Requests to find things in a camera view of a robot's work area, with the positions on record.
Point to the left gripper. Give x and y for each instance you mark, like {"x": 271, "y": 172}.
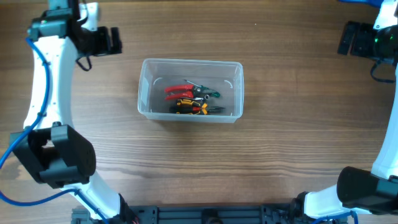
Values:
{"x": 106, "y": 47}

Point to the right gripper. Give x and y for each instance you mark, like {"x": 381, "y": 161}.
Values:
{"x": 364, "y": 31}

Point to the red handled pruning shears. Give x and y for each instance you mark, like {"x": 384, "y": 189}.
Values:
{"x": 184, "y": 91}

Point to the black red screwdriver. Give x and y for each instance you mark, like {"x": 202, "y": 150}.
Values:
{"x": 185, "y": 110}

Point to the green handled screwdriver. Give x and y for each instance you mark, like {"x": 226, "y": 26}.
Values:
{"x": 213, "y": 92}

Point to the orange black needle-nose pliers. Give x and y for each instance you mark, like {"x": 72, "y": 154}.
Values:
{"x": 205, "y": 108}

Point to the silver L-shaped socket wrench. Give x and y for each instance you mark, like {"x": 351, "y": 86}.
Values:
{"x": 203, "y": 98}

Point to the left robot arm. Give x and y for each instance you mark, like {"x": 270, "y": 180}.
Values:
{"x": 49, "y": 147}

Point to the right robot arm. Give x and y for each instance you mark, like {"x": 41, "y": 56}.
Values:
{"x": 359, "y": 191}

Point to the clear plastic container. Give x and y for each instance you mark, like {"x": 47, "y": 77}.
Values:
{"x": 225, "y": 77}

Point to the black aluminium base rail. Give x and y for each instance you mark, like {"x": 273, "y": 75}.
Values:
{"x": 259, "y": 214}

